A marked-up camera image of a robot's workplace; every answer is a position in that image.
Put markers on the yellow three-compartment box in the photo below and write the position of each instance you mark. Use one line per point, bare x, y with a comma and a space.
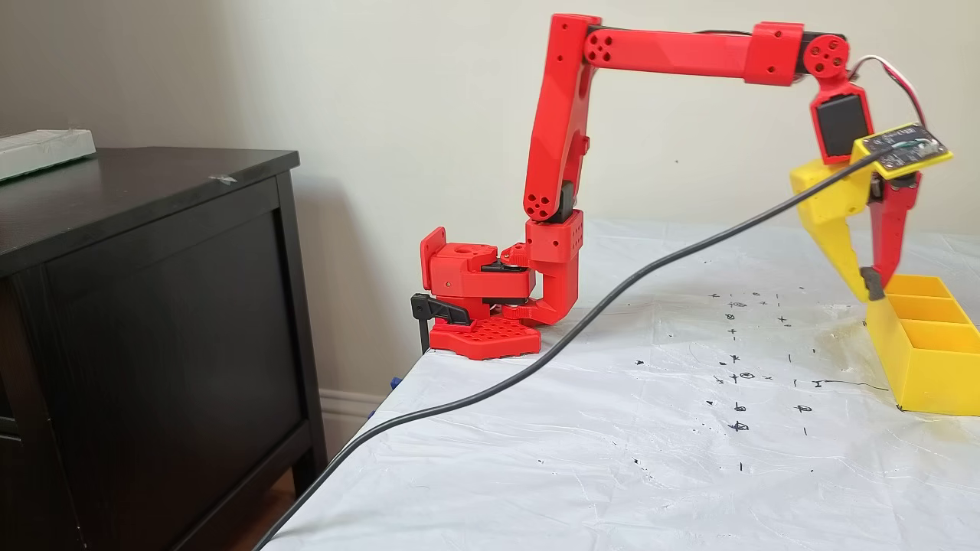
934, 367

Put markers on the white plastic table cover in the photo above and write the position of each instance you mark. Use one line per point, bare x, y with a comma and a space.
574, 474

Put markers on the black table clamp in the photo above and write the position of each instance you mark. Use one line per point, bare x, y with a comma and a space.
440, 308

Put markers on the black wooden dresser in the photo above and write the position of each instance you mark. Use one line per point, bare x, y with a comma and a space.
153, 344

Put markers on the white flat slab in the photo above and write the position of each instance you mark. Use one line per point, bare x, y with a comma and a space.
46, 151

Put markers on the camera board on yellow mount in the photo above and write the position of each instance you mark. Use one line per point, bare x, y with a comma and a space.
903, 149

